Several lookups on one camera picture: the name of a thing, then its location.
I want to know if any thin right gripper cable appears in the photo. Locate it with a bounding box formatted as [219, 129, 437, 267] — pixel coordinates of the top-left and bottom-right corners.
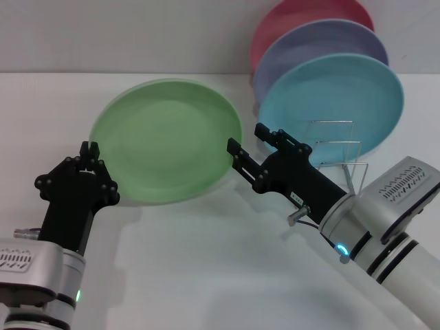
[295, 219, 340, 250]

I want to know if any green round plate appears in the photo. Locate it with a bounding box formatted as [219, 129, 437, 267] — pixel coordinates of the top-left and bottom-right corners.
[88, 78, 243, 206]

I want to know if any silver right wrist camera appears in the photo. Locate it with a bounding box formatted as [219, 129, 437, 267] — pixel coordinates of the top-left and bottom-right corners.
[360, 156, 440, 245]

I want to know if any light blue round plate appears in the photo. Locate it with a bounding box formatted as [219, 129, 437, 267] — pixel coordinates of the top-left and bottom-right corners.
[257, 53, 405, 168]

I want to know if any silver metal cable plug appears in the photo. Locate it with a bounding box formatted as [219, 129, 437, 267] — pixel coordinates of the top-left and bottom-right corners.
[13, 228, 44, 239]
[287, 205, 312, 226]

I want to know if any red round plate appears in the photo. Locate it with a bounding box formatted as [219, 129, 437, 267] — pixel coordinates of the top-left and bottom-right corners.
[250, 0, 375, 75]

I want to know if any metal wire plate rack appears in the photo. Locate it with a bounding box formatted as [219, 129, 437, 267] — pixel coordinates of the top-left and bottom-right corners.
[304, 120, 369, 196]

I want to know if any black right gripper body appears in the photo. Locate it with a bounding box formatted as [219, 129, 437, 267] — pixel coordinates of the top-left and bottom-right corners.
[266, 151, 348, 224]

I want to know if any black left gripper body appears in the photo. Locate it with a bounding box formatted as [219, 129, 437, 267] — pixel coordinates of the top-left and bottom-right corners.
[34, 156, 121, 257]

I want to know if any purple round plate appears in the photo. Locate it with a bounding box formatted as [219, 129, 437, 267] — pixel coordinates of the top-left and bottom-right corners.
[252, 19, 390, 104]

